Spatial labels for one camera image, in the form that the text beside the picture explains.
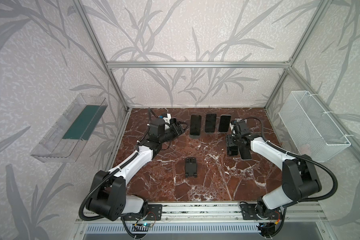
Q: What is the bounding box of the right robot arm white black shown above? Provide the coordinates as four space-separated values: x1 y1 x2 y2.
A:
226 120 322 215

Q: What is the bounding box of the right black corrugated cable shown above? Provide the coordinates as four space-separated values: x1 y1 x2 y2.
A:
242 116 339 202

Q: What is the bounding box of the clear plastic wall bin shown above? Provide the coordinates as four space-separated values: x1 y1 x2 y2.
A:
31 94 108 163

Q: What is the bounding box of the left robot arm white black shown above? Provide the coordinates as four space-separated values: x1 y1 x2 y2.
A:
79 115 188 221

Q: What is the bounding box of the silver-edged phone rear right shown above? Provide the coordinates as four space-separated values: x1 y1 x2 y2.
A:
218 115 231 133

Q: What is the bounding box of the black phone rear middle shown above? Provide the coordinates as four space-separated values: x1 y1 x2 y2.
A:
205 114 217 133

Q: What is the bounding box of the aluminium frame crossbar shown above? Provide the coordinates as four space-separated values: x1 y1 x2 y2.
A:
107 61 289 69

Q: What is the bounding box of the white wire mesh basket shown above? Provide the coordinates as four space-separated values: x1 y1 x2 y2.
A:
279 91 351 163

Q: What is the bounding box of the green circuit board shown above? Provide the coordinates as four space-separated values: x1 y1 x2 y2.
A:
133 221 155 231

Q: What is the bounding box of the white-edged phone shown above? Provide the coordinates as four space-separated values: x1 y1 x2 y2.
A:
238 141 252 161

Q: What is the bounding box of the black phone on grey stand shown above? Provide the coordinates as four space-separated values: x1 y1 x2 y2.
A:
190 115 202 136

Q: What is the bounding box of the white folding phone stand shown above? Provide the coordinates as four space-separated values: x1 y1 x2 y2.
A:
230 120 237 135

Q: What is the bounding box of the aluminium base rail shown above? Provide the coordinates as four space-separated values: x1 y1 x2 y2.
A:
74 201 328 224

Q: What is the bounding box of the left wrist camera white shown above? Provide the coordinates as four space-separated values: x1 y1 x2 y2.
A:
159 113 172 123

